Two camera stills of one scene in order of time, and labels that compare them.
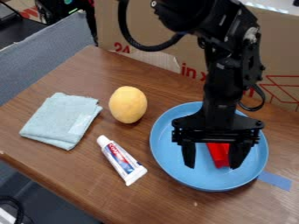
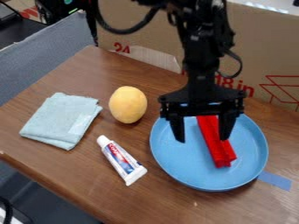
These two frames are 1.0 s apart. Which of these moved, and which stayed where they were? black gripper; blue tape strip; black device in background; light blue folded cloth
Moved: black gripper
Stayed: light blue folded cloth; black device in background; blue tape strip
